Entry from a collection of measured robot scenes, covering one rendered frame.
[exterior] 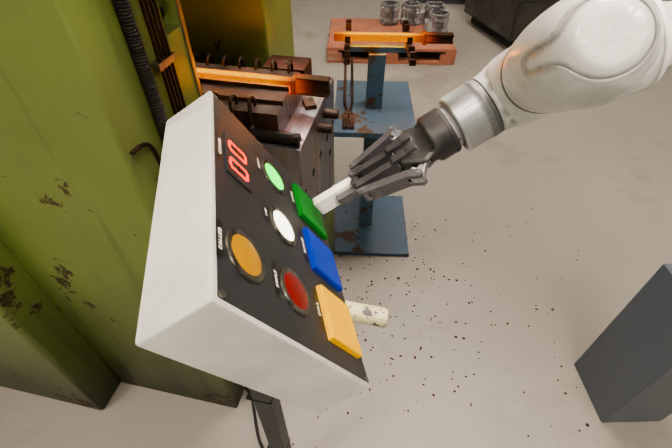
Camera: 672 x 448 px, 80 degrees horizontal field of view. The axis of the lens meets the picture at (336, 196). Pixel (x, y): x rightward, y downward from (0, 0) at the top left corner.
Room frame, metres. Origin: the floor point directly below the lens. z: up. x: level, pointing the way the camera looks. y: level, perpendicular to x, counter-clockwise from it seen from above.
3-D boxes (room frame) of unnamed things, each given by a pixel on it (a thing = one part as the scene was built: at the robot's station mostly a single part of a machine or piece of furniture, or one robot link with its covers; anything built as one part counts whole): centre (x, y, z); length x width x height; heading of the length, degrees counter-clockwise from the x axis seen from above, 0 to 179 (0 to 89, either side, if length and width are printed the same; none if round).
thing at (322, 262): (0.36, 0.02, 1.01); 0.07 x 0.05 x 0.07; 13
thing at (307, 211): (0.46, 0.05, 1.01); 0.07 x 0.05 x 0.07; 13
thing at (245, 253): (0.24, 0.09, 1.16); 0.05 x 0.03 x 0.04; 168
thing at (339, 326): (0.26, 0.00, 1.01); 0.07 x 0.05 x 0.07; 13
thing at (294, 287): (0.25, 0.04, 1.09); 0.05 x 0.03 x 0.04; 168
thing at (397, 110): (1.38, -0.15, 0.67); 0.40 x 0.30 x 0.02; 177
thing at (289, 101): (0.94, 0.32, 0.96); 0.42 x 0.20 x 0.09; 78
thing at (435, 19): (3.61, -0.48, 0.16); 1.11 x 0.77 x 0.31; 91
